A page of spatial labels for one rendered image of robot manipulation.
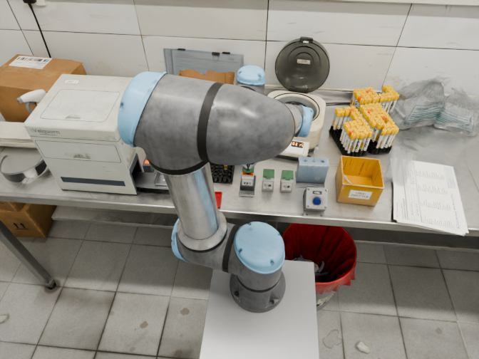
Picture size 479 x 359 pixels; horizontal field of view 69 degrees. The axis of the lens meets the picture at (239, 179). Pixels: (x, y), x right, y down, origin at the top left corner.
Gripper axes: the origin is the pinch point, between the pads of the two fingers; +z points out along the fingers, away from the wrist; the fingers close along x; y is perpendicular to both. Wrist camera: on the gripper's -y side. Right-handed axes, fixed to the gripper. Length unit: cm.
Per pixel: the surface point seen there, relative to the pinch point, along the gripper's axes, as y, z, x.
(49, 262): 5, 98, 114
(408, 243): 23, 71, -82
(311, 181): 4.0, 8.4, -22.3
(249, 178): -1.5, 3.3, -0.8
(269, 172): 2.1, 3.6, -7.4
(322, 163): 5.3, 0.3, -24.9
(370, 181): 7.0, 9.5, -43.6
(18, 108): 25, 3, 96
